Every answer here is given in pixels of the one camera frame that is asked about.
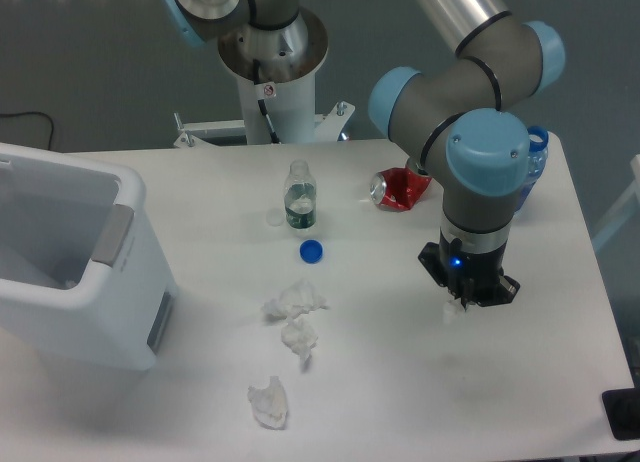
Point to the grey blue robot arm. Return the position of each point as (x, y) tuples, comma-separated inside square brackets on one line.
[(456, 127)]

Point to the blue bottle cap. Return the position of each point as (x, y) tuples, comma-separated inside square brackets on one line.
[(311, 251)]

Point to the crumpled white paper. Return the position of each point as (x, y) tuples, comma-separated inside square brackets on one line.
[(300, 298), (269, 405), (300, 337)]

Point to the small white paper ball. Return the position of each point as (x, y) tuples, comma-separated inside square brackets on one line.
[(452, 310)]

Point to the middle crumpled white paper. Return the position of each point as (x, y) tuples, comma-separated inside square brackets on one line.
[(300, 337)]

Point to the lower crumpled white paper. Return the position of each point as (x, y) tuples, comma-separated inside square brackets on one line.
[(269, 405)]

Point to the upper crumpled white paper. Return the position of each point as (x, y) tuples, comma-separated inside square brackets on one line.
[(300, 298)]

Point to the white frame at right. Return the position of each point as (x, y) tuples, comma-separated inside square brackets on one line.
[(619, 213)]

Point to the blue plastic bottle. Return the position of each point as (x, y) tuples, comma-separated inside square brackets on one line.
[(537, 158)]

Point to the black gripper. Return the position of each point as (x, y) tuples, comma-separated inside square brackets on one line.
[(469, 266)]

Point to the white trash bin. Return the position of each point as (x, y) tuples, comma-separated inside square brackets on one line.
[(83, 274)]

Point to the crushed red soda can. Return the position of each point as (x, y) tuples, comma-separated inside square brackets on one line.
[(399, 188)]

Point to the black device at edge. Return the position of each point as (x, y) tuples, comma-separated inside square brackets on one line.
[(622, 412)]

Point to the white bottle cap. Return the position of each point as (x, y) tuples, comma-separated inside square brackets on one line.
[(274, 218)]

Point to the clear green-label plastic bottle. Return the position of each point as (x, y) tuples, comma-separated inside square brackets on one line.
[(300, 196)]

